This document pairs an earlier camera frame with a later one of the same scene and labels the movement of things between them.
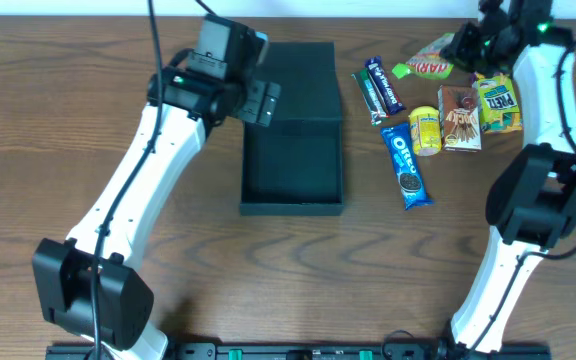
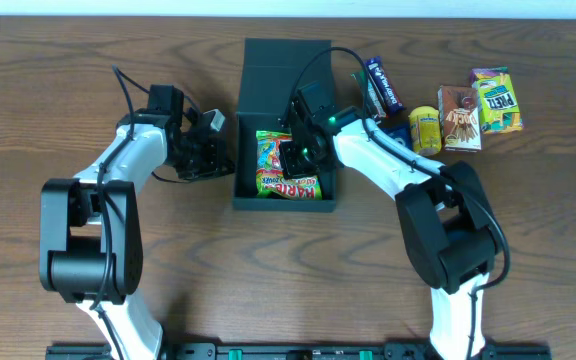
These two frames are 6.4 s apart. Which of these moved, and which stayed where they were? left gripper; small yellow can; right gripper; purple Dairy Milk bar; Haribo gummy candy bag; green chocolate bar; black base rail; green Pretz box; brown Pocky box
Moved: Haribo gummy candy bag; left gripper; right gripper
Stayed: green chocolate bar; small yellow can; brown Pocky box; purple Dairy Milk bar; green Pretz box; black base rail
